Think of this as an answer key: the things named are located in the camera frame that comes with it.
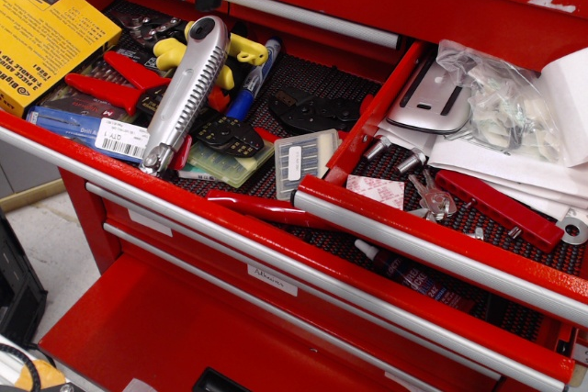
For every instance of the black crimper jaw head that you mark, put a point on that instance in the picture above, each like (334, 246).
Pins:
(229, 135)

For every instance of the red tool chest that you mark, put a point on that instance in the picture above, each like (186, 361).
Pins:
(413, 6)

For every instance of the silver box cutter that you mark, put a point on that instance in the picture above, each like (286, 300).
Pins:
(207, 49)

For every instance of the clear plastic parts bag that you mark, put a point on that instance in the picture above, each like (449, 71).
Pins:
(508, 113)

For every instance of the white paper sheets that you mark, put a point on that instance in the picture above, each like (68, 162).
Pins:
(551, 187)

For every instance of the black box on floor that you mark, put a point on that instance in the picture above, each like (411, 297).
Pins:
(23, 297)

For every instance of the silver bolt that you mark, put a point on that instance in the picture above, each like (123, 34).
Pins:
(380, 145)
(415, 160)

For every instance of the large open red drawer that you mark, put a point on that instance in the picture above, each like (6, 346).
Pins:
(257, 208)

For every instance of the yellow tap handle box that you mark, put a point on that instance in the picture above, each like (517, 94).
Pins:
(42, 41)

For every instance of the white red adhesive pad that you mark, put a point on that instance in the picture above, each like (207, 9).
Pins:
(390, 193)

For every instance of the threadlocker bottle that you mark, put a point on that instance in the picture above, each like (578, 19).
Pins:
(407, 273)

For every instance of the silver key bunch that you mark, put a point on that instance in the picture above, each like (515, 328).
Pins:
(438, 202)

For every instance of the red handle tool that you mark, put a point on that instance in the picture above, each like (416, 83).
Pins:
(267, 209)

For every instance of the silver bolt left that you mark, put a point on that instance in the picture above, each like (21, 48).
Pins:
(380, 145)

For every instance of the yellow handled pliers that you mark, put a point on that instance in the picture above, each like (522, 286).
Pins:
(170, 52)

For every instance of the clear drill bit case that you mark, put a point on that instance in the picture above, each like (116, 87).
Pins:
(299, 156)

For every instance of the silver flat metal device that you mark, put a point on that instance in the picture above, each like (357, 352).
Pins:
(430, 101)

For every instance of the green clear plastic case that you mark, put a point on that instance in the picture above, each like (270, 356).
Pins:
(205, 164)

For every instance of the small open red drawer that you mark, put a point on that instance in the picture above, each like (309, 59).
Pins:
(535, 285)

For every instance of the blue marker pen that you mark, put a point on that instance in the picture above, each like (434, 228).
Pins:
(253, 82)

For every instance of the black crimper die head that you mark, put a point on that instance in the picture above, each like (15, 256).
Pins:
(300, 112)

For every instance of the blue drill bit package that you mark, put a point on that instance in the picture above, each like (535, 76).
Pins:
(116, 139)

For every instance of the silver bolt right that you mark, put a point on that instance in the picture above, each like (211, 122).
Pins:
(415, 160)

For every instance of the red bar tool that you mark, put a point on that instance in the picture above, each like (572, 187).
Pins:
(519, 220)

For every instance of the silver metal washer tab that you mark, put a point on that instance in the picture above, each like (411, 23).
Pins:
(574, 228)

